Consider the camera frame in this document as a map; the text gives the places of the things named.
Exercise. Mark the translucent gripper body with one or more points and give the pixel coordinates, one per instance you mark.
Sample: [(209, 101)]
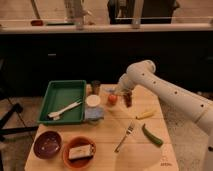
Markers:
[(120, 90)]

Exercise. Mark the grey blue towel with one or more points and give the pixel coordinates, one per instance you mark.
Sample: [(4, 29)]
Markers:
[(110, 90)]

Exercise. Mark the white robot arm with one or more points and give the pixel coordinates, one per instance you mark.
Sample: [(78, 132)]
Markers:
[(197, 108)]

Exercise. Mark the small metal cup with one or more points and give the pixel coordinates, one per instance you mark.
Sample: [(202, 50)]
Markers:
[(95, 86)]

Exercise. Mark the brown grape bunch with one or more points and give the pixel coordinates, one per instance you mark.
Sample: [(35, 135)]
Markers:
[(127, 96)]

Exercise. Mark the red tomato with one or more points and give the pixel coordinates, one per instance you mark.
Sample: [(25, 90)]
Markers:
[(112, 99)]

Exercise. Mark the white round lid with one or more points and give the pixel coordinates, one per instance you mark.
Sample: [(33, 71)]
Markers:
[(93, 100)]

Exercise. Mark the yellow banana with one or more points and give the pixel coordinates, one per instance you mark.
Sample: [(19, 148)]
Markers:
[(145, 114)]

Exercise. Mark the silver fork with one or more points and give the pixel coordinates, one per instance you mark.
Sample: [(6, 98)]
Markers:
[(127, 133)]

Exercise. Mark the green cucumber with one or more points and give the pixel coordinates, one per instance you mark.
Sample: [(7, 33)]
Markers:
[(155, 140)]

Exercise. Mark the green plastic tray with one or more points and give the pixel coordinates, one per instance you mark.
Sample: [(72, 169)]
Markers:
[(60, 94)]

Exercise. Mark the white plastic spatula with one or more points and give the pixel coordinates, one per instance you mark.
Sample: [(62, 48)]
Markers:
[(56, 115)]

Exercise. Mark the white block in bowl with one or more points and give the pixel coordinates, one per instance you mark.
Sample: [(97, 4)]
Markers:
[(80, 152)]

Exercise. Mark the orange bowl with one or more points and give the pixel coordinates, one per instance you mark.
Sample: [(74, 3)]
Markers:
[(77, 164)]

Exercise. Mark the dark purple bowl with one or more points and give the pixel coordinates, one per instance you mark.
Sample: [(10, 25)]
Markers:
[(47, 145)]

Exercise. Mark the red object on ledge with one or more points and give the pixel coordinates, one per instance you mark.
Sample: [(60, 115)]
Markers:
[(37, 23)]

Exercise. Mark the black tripod stand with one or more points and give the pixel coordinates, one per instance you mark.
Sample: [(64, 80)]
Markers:
[(17, 127)]

